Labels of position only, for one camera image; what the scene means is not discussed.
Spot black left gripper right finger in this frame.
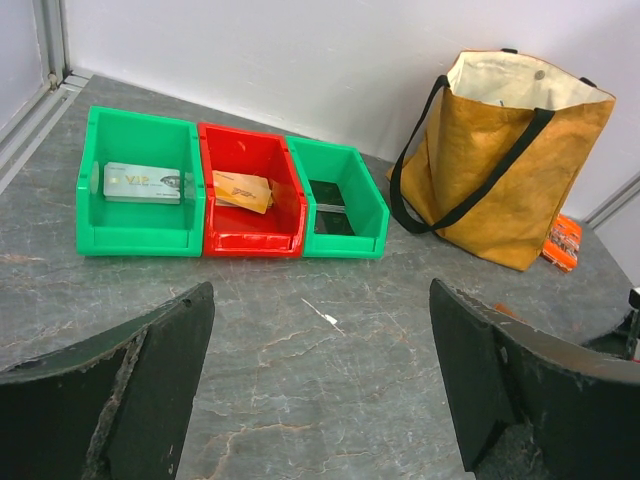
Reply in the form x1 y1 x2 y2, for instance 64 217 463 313
429 279 639 479

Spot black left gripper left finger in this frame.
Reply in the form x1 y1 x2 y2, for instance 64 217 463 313
1 282 215 479

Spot brown leather card holder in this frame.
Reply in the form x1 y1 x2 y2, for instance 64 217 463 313
493 303 525 322

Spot black card stack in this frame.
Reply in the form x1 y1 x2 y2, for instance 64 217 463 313
309 180 355 236

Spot orange snack packet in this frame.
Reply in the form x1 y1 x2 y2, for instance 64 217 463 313
541 214 582 273

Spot left green plastic bin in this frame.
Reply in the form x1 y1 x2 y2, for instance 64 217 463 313
76 106 206 257

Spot green plastic bin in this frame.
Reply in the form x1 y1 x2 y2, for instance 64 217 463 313
286 135 390 259
76 106 206 257

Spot red plastic bin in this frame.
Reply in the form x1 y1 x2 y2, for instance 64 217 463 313
198 123 308 258

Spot mustard tote bag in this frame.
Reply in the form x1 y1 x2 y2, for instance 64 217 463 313
387 49 616 271

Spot right green plastic bin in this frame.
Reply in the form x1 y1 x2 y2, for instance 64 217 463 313
286 135 390 259

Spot left aluminium frame post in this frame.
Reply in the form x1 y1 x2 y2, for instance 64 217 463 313
32 0 92 92

